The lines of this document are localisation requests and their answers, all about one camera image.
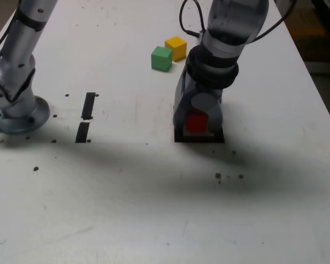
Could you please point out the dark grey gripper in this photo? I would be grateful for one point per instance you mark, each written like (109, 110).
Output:
(209, 90)

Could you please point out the red cube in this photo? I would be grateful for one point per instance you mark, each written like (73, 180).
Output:
(196, 122)

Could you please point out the green cube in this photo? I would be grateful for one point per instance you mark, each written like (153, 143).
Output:
(160, 60)

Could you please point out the yellow cube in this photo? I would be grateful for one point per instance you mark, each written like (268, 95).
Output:
(177, 49)

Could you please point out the black tape square outline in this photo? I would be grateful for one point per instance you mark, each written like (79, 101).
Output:
(198, 139)

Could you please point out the black tape strip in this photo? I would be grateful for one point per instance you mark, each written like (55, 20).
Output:
(88, 104)

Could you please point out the brown cardboard box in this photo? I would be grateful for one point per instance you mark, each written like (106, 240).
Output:
(313, 30)

